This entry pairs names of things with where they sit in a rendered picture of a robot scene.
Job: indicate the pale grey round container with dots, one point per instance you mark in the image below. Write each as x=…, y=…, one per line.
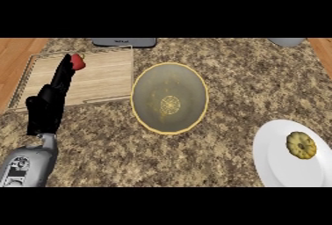
x=286, y=41

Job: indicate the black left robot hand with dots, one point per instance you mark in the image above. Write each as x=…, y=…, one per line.
x=47, y=102

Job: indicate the dark grey flat appliance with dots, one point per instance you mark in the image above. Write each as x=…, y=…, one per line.
x=124, y=42

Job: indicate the yellow-green pear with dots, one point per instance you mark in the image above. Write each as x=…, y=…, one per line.
x=301, y=145

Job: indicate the red strawberry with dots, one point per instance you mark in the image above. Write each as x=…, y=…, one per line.
x=78, y=61

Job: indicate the pale wooden cutting board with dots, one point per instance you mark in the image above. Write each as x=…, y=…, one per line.
x=97, y=74

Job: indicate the grey bowl with yellow rim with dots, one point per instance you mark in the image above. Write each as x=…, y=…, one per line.
x=168, y=98

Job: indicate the white plate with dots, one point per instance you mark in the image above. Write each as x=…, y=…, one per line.
x=285, y=164

